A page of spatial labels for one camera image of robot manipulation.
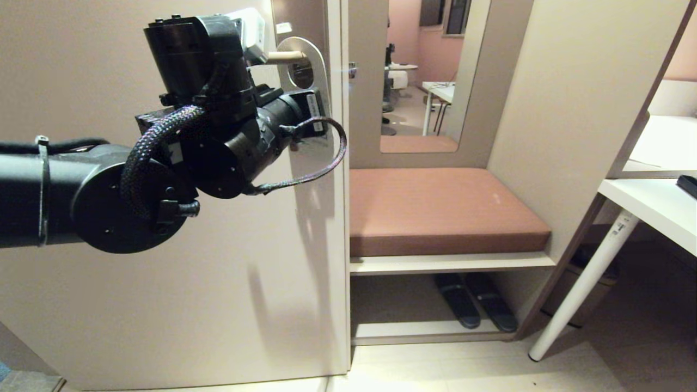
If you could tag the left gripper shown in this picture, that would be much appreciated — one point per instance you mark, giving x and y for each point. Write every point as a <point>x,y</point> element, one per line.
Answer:
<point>245,147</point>

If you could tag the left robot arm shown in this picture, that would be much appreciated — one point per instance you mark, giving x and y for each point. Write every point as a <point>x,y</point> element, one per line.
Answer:
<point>65,190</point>

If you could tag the metal door latch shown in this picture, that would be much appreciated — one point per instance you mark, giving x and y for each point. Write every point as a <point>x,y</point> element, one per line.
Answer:
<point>353,70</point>

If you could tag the beige door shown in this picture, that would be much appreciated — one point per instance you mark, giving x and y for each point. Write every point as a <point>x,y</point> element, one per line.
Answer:
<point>163,305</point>

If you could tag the pink bench cushion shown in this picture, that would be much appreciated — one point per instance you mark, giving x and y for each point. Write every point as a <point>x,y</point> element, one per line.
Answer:
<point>446,212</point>

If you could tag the dark slipper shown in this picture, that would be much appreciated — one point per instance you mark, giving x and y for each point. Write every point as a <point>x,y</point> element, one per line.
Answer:
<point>457,299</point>
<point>495,307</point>

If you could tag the beige bench cabinet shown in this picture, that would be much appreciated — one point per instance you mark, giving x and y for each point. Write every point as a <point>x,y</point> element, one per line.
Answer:
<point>572,109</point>

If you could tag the white table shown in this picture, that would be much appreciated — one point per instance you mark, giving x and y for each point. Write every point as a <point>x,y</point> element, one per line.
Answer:
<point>653,207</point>

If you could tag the black flat object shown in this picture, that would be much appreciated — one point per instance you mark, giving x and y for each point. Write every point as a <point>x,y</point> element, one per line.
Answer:
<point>689,186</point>

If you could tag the wall mirror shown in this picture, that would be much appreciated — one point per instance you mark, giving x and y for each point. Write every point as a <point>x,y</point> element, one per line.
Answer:
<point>419,109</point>

